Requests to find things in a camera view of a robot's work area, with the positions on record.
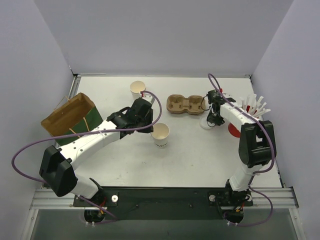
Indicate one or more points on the white plastic lid stack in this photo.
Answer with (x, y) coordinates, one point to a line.
(204, 124)

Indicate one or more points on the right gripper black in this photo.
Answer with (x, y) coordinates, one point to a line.
(215, 117)

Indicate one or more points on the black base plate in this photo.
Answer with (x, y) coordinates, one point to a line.
(169, 203)

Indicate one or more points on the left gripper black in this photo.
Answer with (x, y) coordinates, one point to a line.
(146, 122)

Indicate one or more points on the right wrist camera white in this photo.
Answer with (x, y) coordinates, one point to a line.
(227, 96)

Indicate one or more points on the white paper coffee cup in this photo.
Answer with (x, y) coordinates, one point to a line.
(160, 134)

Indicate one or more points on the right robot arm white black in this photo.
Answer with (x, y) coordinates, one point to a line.
(257, 145)

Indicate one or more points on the brown green paper bag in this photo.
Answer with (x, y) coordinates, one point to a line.
(78, 114)

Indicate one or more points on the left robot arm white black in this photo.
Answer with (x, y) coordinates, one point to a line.
(59, 164)

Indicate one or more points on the red straw holder cup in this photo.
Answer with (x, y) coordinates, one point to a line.
(232, 129)

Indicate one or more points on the brown pulp cup carrier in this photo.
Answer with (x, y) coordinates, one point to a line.
(193, 105)

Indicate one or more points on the white wrapped straws bundle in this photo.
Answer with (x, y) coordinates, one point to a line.
(254, 106)

